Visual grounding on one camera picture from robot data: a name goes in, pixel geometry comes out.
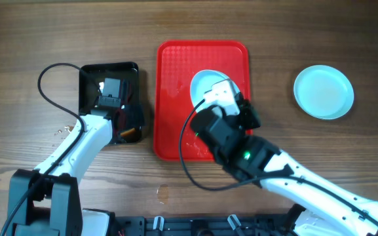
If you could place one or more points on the red plastic tray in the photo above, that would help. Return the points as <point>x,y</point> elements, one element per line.
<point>178,61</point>

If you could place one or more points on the light blue plate top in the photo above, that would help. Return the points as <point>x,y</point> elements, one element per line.
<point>201,87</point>

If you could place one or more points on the light blue plate bottom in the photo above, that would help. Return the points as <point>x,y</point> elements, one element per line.
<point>331,116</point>

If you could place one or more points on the green orange sponge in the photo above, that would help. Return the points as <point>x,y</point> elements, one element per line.
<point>127,133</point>

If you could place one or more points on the light blue plate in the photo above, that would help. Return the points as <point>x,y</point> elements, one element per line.
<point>331,116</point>
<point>323,89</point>
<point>201,87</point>

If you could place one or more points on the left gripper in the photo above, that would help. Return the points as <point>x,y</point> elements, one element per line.
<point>133,117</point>

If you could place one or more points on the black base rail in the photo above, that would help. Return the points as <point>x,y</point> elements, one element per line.
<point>259,225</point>

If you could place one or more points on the black water tray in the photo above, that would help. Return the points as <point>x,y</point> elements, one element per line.
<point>89,88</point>

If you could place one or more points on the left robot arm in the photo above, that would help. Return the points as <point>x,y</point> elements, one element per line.
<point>45,200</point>

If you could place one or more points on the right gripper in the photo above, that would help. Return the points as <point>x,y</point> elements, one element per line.
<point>247,111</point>

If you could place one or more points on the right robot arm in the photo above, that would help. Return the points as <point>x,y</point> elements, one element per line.
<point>322,207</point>

